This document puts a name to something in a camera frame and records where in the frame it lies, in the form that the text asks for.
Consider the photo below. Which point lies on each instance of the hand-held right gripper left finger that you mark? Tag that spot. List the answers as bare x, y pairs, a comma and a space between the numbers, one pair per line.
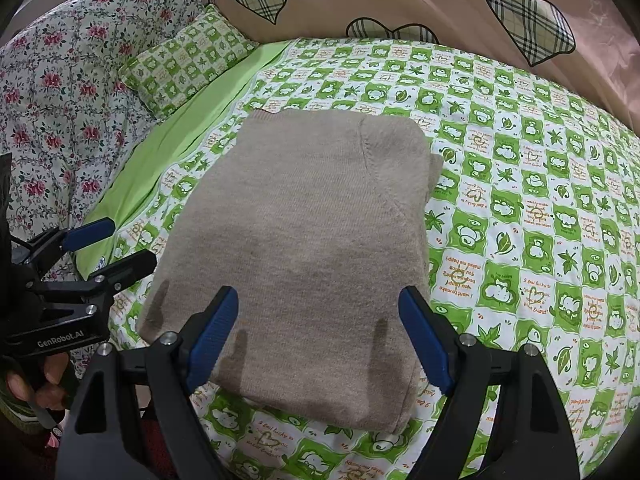
212, 335

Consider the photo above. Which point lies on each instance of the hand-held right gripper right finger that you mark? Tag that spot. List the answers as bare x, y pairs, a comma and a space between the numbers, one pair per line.
425, 337

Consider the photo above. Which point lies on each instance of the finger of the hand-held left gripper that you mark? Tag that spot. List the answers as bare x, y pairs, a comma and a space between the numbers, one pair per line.
90, 232
127, 267

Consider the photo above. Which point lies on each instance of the beige knit sweater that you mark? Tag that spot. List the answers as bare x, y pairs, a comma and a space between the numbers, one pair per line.
310, 240

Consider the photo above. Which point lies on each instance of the person's left hand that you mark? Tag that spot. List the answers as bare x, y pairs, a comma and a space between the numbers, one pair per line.
52, 375

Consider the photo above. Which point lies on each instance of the floral quilt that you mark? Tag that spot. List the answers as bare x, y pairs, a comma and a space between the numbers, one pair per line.
65, 90

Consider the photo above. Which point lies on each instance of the green checkered bed sheet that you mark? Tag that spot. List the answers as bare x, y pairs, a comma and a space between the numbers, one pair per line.
525, 220

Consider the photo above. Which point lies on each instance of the green checkered pillow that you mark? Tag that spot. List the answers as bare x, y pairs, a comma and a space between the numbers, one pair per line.
185, 65

